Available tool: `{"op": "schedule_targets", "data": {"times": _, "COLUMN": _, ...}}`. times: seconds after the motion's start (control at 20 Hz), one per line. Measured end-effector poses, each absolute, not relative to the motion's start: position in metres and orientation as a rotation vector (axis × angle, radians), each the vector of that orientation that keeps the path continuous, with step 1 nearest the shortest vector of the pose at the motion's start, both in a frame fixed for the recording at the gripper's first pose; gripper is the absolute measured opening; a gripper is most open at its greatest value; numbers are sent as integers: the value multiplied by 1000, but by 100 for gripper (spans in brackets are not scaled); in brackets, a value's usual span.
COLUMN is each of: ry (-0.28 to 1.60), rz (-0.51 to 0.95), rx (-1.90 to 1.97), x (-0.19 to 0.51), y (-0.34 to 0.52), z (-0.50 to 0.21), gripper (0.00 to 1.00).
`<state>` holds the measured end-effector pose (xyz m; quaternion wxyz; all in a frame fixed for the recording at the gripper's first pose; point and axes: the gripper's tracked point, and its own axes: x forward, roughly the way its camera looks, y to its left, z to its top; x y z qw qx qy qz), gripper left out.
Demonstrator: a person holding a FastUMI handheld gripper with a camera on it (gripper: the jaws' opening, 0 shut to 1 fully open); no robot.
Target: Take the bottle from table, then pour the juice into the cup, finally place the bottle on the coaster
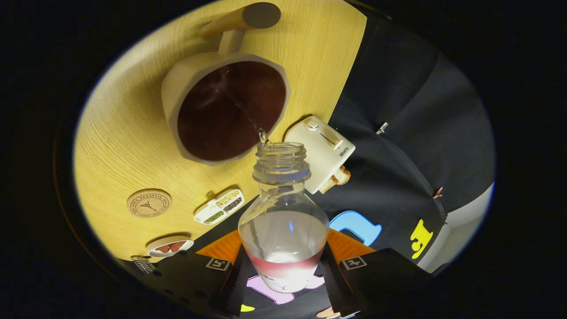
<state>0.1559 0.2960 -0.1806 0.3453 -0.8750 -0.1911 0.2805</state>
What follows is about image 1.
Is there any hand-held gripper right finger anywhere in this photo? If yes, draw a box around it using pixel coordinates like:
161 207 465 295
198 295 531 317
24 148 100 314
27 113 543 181
321 228 432 317

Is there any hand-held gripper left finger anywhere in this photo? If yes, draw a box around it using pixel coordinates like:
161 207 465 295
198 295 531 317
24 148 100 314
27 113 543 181
151 230 246 317

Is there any clear juice bottle pink label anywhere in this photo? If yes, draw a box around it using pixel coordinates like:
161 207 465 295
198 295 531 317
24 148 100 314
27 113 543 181
238 142 330 294

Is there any round wooden coaster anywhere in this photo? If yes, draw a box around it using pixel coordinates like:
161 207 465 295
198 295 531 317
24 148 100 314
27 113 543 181
126 189 172 218

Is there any beige cup wooden handle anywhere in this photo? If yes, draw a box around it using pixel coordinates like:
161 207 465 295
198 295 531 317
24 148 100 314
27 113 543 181
161 2 291 167

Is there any white divided grain dish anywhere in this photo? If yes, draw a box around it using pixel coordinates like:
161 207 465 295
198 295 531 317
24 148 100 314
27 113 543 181
194 189 245 226

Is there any white round plate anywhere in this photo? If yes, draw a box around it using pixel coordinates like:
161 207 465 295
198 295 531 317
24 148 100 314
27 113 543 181
146 235 194 258

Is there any toast slice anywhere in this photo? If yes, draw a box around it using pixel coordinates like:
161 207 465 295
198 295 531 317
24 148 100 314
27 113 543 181
330 167 351 186
319 175 339 194

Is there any cream toaster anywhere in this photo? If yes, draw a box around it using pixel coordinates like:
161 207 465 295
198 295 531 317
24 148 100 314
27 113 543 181
283 115 356 195

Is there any wooden table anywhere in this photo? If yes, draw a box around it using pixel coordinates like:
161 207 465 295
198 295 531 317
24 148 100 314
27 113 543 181
73 0 368 262

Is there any black backdrop cloth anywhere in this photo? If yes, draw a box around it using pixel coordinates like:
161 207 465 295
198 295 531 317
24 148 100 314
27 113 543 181
190 13 496 319

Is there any metal wire holder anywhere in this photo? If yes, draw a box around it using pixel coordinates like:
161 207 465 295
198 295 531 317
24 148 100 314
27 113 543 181
131 255 155 274

